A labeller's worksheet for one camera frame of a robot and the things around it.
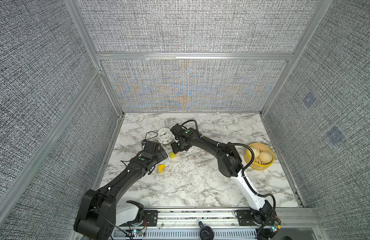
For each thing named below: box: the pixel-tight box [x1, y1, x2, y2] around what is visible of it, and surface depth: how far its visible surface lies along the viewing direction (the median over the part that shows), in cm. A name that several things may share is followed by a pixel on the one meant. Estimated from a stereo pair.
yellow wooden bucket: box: [244, 142, 275, 171], surface depth 91 cm
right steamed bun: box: [258, 150, 273, 165], surface depth 91 cm
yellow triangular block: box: [157, 164, 167, 174], surface depth 91 cm
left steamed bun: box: [249, 146, 261, 160], surface depth 94 cm
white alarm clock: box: [157, 128, 175, 145], surface depth 102 cm
